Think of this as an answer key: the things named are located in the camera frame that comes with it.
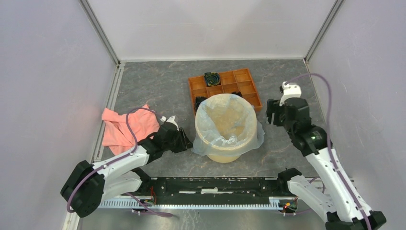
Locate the yellow plastic trash bin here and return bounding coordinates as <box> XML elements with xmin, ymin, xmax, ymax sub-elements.
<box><xmin>194</xmin><ymin>93</ymin><xmax>258</xmax><ymax>164</ymax></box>

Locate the white slotted cable duct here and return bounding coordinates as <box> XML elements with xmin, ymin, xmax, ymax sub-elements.
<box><xmin>98</xmin><ymin>197</ymin><xmax>283</xmax><ymax>211</ymax></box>

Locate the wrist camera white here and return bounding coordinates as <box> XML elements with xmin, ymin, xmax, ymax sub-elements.
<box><xmin>279</xmin><ymin>81</ymin><xmax>302</xmax><ymax>106</ymax></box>
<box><xmin>160</xmin><ymin>115</ymin><xmax>179</xmax><ymax>130</ymax></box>

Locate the black orange rolled tie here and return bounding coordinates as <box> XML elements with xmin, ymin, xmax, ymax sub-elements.
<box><xmin>231</xmin><ymin>91</ymin><xmax>243</xmax><ymax>98</ymax></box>

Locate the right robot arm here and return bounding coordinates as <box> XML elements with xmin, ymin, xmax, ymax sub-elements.
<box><xmin>266</xmin><ymin>98</ymin><xmax>387</xmax><ymax>230</ymax></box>

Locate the pink cloth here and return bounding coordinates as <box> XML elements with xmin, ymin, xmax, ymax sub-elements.
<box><xmin>101</xmin><ymin>104</ymin><xmax>159</xmax><ymax>155</ymax></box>

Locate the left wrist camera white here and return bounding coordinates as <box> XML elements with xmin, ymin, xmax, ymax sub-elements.
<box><xmin>160</xmin><ymin>115</ymin><xmax>179</xmax><ymax>130</ymax></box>

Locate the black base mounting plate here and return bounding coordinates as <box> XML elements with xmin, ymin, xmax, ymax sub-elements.
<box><xmin>131</xmin><ymin>168</ymin><xmax>301</xmax><ymax>205</ymax></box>

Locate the black rolled tie left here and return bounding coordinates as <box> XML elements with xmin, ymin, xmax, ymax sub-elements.
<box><xmin>194</xmin><ymin>96</ymin><xmax>207</xmax><ymax>111</ymax></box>

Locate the translucent blue plastic trash bag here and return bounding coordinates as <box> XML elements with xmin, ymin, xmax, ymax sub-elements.
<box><xmin>191</xmin><ymin>93</ymin><xmax>265</xmax><ymax>158</ymax></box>

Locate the orange wooden divided tray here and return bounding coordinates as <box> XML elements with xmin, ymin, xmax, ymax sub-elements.
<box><xmin>188</xmin><ymin>68</ymin><xmax>263</xmax><ymax>114</ymax></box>

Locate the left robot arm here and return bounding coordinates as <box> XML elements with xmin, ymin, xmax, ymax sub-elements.
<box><xmin>60</xmin><ymin>122</ymin><xmax>192</xmax><ymax>218</ymax></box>

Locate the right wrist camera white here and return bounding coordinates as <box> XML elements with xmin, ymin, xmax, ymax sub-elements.
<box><xmin>279</xmin><ymin>81</ymin><xmax>302</xmax><ymax>106</ymax></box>

